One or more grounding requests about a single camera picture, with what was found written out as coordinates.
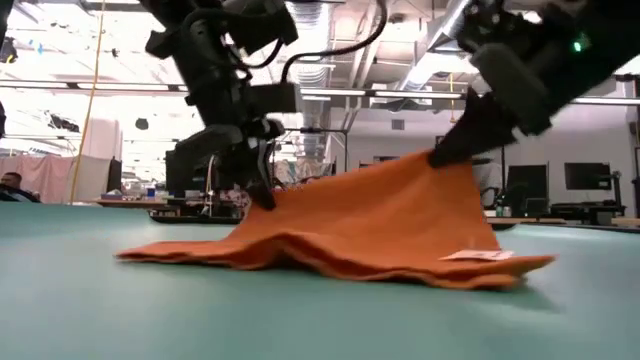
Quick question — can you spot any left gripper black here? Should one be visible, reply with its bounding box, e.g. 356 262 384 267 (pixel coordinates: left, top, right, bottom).
174 84 287 212

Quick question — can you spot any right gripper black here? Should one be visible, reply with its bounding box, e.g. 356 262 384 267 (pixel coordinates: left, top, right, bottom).
428 42 554 169

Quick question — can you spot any orange towel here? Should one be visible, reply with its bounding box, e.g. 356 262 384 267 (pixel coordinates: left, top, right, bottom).
114 148 557 292

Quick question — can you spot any red patterned cloth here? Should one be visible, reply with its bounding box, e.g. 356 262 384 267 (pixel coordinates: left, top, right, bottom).
230 188 252 217

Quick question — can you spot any black computer monitor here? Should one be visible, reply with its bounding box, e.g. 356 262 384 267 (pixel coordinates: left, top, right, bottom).
506 163 550 200
563 161 613 192
164 148 221 199

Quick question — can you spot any wooden desk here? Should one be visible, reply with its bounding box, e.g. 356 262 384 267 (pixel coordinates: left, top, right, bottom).
92 198 171 210

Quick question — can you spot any black desk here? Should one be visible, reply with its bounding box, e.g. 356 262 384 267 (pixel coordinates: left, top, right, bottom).
549 199 627 226

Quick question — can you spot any black upright panel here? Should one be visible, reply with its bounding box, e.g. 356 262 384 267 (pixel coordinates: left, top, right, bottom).
106 157 124 194

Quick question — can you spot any green table mat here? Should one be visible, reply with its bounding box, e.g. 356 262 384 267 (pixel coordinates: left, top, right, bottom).
0 202 640 360

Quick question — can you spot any pink curtain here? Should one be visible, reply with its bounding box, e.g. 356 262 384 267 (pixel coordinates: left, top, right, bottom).
0 154 112 205

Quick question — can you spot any person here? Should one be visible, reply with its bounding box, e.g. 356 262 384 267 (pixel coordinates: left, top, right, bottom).
0 171 42 204

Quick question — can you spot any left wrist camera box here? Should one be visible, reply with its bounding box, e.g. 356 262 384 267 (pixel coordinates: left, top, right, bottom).
247 82 298 116

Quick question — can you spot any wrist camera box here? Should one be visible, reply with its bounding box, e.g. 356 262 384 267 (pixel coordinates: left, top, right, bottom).
457 0 531 51
247 82 298 116

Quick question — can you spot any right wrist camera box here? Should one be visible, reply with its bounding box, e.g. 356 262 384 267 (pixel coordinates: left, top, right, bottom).
457 0 531 51

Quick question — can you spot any silver ventilation duct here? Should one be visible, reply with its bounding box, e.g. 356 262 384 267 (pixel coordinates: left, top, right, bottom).
287 0 335 156

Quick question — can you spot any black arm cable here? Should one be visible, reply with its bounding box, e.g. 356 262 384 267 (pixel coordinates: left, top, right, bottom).
278 0 389 84

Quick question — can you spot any yellow cable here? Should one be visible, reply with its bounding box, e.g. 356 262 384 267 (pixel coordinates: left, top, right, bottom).
68 0 108 205

